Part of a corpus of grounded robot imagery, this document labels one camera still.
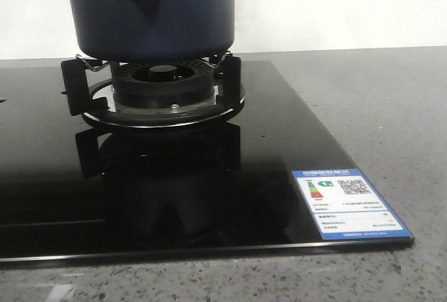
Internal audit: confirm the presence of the black glass gas cooktop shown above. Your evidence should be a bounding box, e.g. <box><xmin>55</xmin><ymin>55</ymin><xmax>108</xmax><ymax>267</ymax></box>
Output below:
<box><xmin>1</xmin><ymin>62</ymin><xmax>414</xmax><ymax>268</ymax></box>

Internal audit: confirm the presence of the black gas burner head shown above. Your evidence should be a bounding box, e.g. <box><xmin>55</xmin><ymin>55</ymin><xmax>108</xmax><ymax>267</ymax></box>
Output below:
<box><xmin>112</xmin><ymin>60</ymin><xmax>214</xmax><ymax>108</ymax></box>

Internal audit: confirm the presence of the dark blue cooking pot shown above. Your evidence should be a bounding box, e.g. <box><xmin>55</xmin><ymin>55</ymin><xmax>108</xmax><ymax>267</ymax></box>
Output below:
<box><xmin>70</xmin><ymin>0</ymin><xmax>235</xmax><ymax>62</ymax></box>

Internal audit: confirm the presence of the blue white energy label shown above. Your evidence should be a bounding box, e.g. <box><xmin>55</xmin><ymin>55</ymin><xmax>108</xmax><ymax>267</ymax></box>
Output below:
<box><xmin>292</xmin><ymin>168</ymin><xmax>412</xmax><ymax>240</ymax></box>

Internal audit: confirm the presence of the black metal pot support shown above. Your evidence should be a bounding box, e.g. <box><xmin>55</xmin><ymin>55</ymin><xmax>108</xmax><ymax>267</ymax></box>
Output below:
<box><xmin>61</xmin><ymin>53</ymin><xmax>244</xmax><ymax>129</ymax></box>

